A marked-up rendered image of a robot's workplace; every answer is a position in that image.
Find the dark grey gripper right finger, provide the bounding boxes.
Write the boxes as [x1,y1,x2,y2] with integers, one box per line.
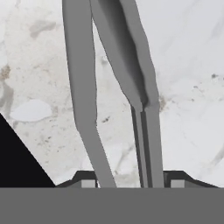
[162,170,221,189]

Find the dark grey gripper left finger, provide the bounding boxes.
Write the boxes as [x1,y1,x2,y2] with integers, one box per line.
[56,170,99,189]

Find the grey metal tongs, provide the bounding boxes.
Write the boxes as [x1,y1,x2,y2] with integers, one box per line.
[61,0,165,189]

